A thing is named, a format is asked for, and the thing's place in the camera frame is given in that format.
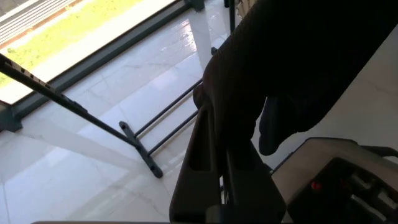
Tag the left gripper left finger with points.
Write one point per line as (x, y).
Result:
(196, 180)

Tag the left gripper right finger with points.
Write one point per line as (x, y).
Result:
(252, 186)

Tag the black garment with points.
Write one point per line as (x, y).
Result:
(295, 77)

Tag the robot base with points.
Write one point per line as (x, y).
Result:
(335, 186)

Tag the black clothes rack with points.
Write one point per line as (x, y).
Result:
(71, 104)

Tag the window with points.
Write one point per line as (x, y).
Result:
(77, 34)

